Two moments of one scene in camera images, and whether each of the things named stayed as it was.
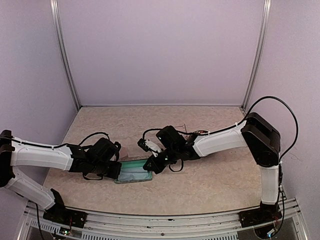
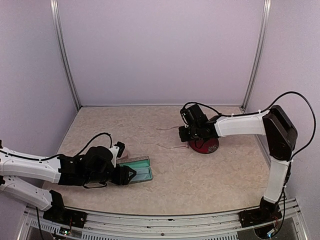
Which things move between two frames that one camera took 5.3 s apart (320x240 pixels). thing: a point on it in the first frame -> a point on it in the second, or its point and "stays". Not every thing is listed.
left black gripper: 114,174 -> 121,177
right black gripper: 156,167 -> 184,137
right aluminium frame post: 266,17 stays
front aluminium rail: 101,225 stays
